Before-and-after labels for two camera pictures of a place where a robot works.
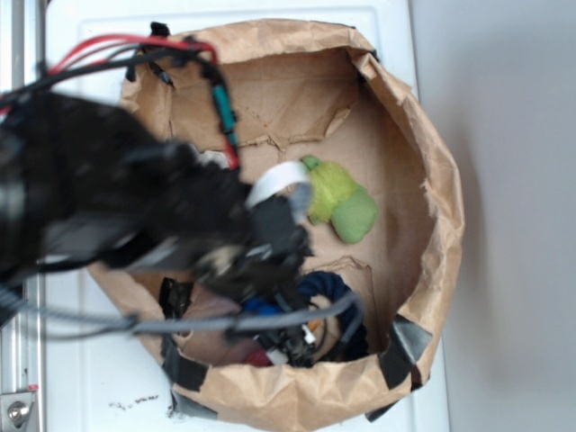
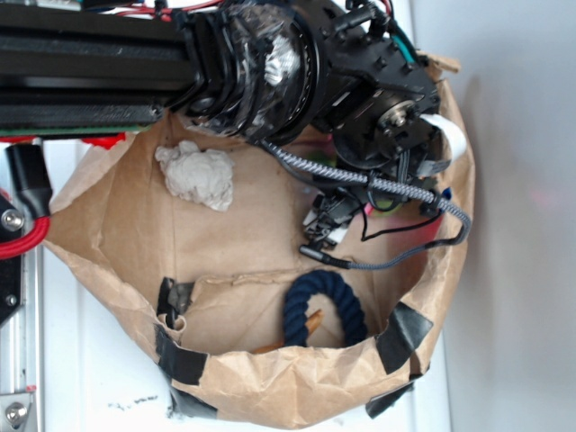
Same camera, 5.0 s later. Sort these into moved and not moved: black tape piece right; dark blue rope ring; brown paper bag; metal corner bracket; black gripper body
Moved: brown paper bag; black gripper body
Not moved: black tape piece right; dark blue rope ring; metal corner bracket
